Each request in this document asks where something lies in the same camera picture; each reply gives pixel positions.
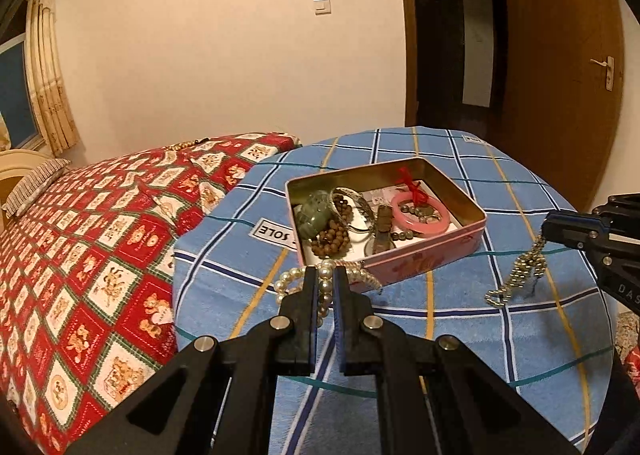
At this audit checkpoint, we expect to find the tan bead string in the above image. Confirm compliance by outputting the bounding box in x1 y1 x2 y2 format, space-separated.
162 137 211 152

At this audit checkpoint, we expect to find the silver bangle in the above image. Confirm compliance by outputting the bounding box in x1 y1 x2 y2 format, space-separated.
332 187 378 236

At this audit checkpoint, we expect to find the pink tin box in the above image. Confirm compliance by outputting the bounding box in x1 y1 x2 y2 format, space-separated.
284 157 487 283

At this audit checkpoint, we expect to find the red patterned quilt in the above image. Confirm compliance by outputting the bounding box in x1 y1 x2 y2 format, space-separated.
0 132 303 453

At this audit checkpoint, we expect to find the brown wooden link bracelet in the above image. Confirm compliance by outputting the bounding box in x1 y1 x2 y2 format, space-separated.
367 205 396 256

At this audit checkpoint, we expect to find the brown wooden bead bracelet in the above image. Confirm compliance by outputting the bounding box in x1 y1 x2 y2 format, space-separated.
310 195 353 258

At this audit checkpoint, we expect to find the grey bead bracelet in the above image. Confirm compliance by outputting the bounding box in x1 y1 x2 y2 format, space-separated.
392 202 441 241

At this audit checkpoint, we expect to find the striped pillow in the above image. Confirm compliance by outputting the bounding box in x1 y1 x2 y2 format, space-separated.
2 158 72 216

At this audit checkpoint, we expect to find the pink bangle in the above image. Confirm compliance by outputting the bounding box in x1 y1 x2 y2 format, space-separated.
390 190 449 236

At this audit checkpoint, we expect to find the wooden door frame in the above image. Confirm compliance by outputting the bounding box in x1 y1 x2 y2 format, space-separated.
394 0 421 128

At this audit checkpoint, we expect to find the red knot tassel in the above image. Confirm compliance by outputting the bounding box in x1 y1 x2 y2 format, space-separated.
397 166 426 200

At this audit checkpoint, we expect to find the blue plaid cloth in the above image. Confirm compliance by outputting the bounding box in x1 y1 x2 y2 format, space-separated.
172 127 618 455

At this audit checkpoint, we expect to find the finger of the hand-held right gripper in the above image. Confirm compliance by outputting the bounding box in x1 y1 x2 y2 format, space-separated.
542 212 611 252
592 193 640 216

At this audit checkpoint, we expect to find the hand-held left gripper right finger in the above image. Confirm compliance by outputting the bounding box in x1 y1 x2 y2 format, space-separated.
332 265 581 455

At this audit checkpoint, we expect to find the metal door handle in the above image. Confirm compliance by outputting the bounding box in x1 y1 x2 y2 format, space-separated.
590 56 615 93

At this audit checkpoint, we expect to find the window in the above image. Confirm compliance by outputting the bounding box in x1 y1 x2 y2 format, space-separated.
0 32 46 150

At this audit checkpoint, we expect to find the red patterned cloth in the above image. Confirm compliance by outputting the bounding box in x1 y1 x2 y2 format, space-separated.
615 312 640 386

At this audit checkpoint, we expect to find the green jade bangle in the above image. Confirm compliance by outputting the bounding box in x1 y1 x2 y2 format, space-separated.
295 190 343 241

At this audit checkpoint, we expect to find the wooden door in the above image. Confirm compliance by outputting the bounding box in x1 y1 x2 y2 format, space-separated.
500 0 626 213

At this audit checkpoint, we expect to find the narrow beige floral curtain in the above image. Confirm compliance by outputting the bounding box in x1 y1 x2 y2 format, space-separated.
25 0 81 156

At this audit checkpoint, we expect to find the cream bed headboard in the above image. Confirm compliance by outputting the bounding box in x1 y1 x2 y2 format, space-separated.
0 149 53 231

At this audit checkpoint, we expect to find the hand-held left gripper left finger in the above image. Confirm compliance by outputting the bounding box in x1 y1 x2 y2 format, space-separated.
65 265 321 455

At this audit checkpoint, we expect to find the gold bead chain necklace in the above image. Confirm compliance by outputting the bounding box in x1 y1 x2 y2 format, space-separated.
485 227 548 308

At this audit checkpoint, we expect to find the white pearl necklace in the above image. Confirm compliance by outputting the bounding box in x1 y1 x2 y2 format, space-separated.
272 259 383 321

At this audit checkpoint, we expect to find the printed paper sheet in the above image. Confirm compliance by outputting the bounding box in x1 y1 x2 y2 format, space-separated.
357 180 461 256

